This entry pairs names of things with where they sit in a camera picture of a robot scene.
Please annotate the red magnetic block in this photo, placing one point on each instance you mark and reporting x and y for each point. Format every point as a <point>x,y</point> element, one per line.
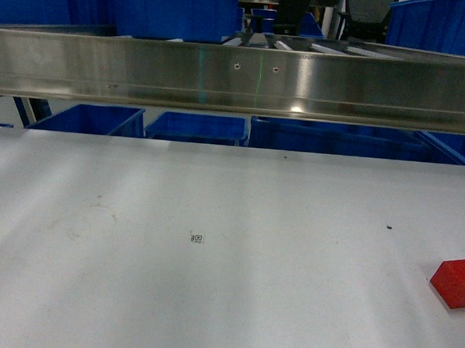
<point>449,282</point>

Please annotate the small printed code sticker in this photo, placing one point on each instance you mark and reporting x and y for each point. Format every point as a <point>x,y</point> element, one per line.
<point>197,238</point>

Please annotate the large blue bin top left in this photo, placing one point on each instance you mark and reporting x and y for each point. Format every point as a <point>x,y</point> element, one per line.
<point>194,20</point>

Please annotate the blue bin top right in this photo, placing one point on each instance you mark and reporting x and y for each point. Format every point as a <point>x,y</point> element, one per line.
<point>431,25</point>

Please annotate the blue bin below rail middle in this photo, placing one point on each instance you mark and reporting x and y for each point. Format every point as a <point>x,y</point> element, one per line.
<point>198,128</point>

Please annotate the blue bin below rail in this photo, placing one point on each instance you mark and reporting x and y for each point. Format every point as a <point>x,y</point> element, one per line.
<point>198,128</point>
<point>352,140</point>
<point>96,120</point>

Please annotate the blue bin below rail right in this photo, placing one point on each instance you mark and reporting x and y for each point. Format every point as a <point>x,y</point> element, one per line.
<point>352,140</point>

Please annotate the stainless steel shelf rail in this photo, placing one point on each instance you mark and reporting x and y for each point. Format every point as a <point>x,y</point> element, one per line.
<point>357,83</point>

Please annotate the blue bin below rail left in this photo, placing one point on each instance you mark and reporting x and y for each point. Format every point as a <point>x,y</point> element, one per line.
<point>96,120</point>

